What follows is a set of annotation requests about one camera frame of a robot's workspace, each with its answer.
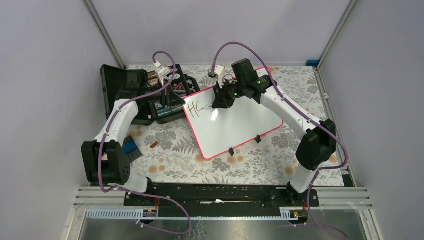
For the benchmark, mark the blue corner bracket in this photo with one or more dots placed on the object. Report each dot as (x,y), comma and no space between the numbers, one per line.
(312,63)

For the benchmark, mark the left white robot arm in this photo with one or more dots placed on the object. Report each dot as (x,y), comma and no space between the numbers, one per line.
(105,161)

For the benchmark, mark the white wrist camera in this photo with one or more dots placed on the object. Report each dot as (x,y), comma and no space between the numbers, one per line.
(217,72)
(162,72)

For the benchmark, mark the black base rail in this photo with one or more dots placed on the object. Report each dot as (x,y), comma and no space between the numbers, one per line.
(221,200)

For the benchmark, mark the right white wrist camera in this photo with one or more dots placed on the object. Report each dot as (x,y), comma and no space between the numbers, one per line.
(217,72)

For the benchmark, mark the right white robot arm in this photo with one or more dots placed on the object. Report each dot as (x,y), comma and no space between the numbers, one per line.
(317,143)

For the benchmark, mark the floral patterned table mat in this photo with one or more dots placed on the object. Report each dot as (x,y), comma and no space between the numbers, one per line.
(177,158)

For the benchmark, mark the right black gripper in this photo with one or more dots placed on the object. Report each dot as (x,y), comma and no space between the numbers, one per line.
(221,100)

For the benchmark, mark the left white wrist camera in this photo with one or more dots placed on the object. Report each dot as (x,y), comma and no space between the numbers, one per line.
(162,72)

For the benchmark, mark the pink framed whiteboard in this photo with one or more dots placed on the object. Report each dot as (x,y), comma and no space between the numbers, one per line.
(218,130)

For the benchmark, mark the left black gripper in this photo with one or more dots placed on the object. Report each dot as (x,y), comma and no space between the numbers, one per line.
(169,97)

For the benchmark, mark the brown marker cap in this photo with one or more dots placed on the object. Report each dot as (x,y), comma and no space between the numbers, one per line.
(154,145)

